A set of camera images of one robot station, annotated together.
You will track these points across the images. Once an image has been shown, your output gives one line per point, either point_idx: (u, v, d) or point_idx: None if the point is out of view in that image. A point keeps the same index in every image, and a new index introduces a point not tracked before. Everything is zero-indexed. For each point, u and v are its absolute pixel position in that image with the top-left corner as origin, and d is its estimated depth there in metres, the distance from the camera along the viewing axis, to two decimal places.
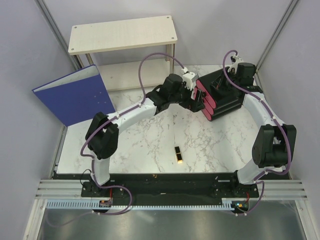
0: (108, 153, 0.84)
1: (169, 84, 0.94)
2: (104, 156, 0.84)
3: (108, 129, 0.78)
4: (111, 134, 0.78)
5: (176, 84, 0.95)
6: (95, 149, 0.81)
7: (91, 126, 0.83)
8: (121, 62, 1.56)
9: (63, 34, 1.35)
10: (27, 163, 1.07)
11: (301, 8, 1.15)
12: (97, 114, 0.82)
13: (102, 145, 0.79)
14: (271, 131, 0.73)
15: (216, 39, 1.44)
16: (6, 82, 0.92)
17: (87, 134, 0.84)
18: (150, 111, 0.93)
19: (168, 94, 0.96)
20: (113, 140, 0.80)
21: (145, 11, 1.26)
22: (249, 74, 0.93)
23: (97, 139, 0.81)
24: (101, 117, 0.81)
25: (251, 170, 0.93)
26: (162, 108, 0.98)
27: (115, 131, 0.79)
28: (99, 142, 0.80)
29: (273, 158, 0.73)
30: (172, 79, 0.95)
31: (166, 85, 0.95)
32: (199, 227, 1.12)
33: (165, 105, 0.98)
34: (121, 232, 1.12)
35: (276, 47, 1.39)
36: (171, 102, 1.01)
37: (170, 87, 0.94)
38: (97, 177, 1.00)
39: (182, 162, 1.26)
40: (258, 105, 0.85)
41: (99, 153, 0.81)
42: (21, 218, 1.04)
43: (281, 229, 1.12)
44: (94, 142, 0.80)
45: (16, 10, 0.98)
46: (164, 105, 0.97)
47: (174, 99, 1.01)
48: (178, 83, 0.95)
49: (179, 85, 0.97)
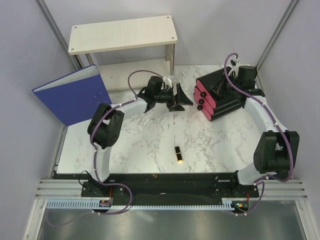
0: (113, 141, 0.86)
1: (152, 86, 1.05)
2: (109, 145, 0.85)
3: (115, 113, 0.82)
4: (118, 119, 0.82)
5: (157, 85, 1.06)
6: (101, 137, 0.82)
7: (95, 115, 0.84)
8: (120, 62, 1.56)
9: (63, 34, 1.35)
10: (27, 163, 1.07)
11: (301, 8, 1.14)
12: (101, 103, 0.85)
13: (110, 130, 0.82)
14: (274, 138, 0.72)
15: (216, 39, 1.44)
16: (6, 82, 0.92)
17: (90, 126, 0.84)
18: (141, 107, 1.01)
19: (152, 94, 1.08)
20: (119, 125, 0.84)
21: (145, 11, 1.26)
22: (251, 77, 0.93)
23: (103, 127, 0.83)
24: (105, 106, 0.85)
25: (251, 173, 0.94)
26: (150, 107, 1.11)
27: (121, 116, 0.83)
28: (105, 129, 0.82)
29: (275, 165, 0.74)
30: (154, 81, 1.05)
31: (149, 86, 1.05)
32: (199, 227, 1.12)
33: (152, 103, 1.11)
34: (121, 232, 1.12)
35: (276, 47, 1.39)
36: (157, 101, 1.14)
37: (153, 88, 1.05)
38: (99, 173, 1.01)
39: (182, 162, 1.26)
40: (261, 111, 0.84)
41: (106, 140, 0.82)
42: (21, 218, 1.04)
43: (281, 229, 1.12)
44: (100, 130, 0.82)
45: (16, 10, 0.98)
46: (151, 103, 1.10)
47: (158, 99, 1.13)
48: (159, 84, 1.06)
49: (159, 85, 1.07)
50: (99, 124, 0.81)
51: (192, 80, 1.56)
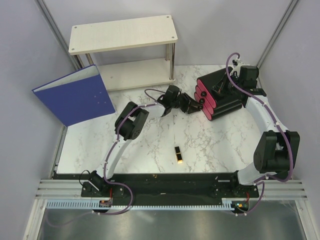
0: (135, 135, 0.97)
1: (170, 94, 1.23)
2: (131, 137, 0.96)
3: (141, 111, 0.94)
4: (144, 116, 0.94)
5: (175, 93, 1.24)
6: (126, 129, 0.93)
7: (124, 110, 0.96)
8: (120, 62, 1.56)
9: (63, 34, 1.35)
10: (27, 163, 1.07)
11: (301, 8, 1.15)
12: (130, 102, 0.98)
13: (135, 125, 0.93)
14: (274, 138, 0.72)
15: (216, 39, 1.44)
16: (6, 82, 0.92)
17: (118, 119, 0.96)
18: (159, 112, 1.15)
19: (170, 101, 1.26)
20: (143, 122, 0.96)
21: (145, 11, 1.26)
22: (252, 76, 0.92)
23: (128, 122, 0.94)
24: (133, 105, 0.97)
25: (251, 173, 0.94)
26: (166, 111, 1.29)
27: (146, 113, 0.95)
28: (131, 124, 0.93)
29: (274, 165, 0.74)
30: (172, 90, 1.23)
31: (167, 94, 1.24)
32: (198, 227, 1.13)
33: (168, 108, 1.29)
34: (121, 232, 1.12)
35: (276, 47, 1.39)
36: (173, 106, 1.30)
37: (170, 95, 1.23)
38: (107, 169, 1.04)
39: (182, 162, 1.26)
40: (262, 110, 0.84)
41: (131, 133, 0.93)
42: (21, 218, 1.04)
43: (280, 230, 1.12)
44: (127, 124, 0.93)
45: (15, 9, 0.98)
46: (167, 109, 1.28)
47: (175, 105, 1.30)
48: (176, 92, 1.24)
49: (177, 93, 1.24)
50: (126, 118, 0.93)
51: (192, 80, 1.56)
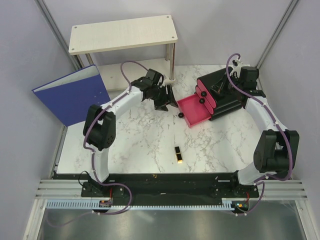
0: (109, 142, 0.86)
1: (151, 73, 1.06)
2: (105, 146, 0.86)
3: (106, 116, 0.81)
4: (110, 120, 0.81)
5: (156, 76, 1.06)
6: (95, 140, 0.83)
7: (88, 118, 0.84)
8: (120, 61, 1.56)
9: (63, 34, 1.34)
10: (27, 163, 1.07)
11: (301, 8, 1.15)
12: (91, 105, 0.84)
13: (103, 133, 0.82)
14: (274, 137, 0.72)
15: (216, 39, 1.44)
16: (6, 82, 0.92)
17: (84, 129, 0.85)
18: (138, 97, 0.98)
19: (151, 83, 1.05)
20: (112, 126, 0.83)
21: (145, 11, 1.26)
22: (253, 78, 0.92)
23: (95, 130, 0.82)
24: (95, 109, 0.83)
25: (252, 173, 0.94)
26: (146, 94, 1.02)
27: (113, 117, 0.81)
28: (99, 132, 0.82)
29: (274, 165, 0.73)
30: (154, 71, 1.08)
31: (149, 74, 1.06)
32: (199, 227, 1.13)
33: (149, 91, 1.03)
34: (121, 232, 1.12)
35: (277, 47, 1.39)
36: (153, 92, 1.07)
37: (152, 75, 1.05)
38: (98, 174, 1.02)
39: (181, 162, 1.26)
40: (261, 111, 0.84)
41: (101, 143, 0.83)
42: (21, 218, 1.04)
43: (280, 230, 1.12)
44: (96, 132, 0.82)
45: (15, 9, 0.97)
46: (148, 90, 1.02)
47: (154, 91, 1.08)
48: (157, 75, 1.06)
49: (157, 78, 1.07)
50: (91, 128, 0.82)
51: (192, 80, 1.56)
